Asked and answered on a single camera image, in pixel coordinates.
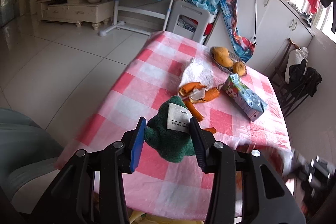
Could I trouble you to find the cream tv cabinet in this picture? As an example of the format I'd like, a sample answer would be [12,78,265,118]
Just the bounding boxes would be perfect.
[36,0,114,31]

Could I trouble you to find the white plastic bag on table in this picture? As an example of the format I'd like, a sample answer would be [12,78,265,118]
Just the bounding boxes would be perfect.
[178,58,215,88]

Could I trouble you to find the white plastic stool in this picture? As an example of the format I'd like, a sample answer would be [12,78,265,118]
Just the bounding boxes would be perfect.
[166,1,216,44]

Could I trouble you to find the dark wooden chair with clothes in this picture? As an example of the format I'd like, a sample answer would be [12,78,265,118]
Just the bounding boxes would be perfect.
[269,39,322,118]

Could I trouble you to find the colourful hanging bag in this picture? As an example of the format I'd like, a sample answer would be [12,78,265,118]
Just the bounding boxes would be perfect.
[220,0,256,63]

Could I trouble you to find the pink checkered tablecloth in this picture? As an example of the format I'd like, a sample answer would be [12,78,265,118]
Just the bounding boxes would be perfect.
[56,31,291,221]

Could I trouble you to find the orange peel piece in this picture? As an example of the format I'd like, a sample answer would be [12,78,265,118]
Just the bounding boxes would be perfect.
[184,99,217,134]

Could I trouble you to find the yellow plastic basin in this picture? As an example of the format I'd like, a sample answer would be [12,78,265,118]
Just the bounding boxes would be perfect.
[129,210,204,224]

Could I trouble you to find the orange peel in bag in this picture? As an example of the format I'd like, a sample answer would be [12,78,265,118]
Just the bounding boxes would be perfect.
[178,82,220,104]

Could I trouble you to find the white wall cabinets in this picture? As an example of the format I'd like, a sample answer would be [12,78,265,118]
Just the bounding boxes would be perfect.
[204,0,316,77]

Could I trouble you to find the woven fruit basket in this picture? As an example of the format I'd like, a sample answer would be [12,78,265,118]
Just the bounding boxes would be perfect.
[210,47,247,77]

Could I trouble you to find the blue drink carton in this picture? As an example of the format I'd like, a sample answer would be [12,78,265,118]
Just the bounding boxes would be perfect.
[222,73,268,122]

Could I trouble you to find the light blue plastic bag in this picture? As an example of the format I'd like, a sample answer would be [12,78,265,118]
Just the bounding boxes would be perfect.
[187,0,221,15]

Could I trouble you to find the green sock with label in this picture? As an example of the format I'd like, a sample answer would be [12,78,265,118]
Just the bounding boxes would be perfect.
[144,96,195,163]

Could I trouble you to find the light green chair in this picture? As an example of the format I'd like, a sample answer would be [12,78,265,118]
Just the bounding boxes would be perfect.
[1,108,63,200]

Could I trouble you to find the small yellow fruit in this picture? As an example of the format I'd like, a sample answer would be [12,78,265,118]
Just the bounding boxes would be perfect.
[232,61,247,77]

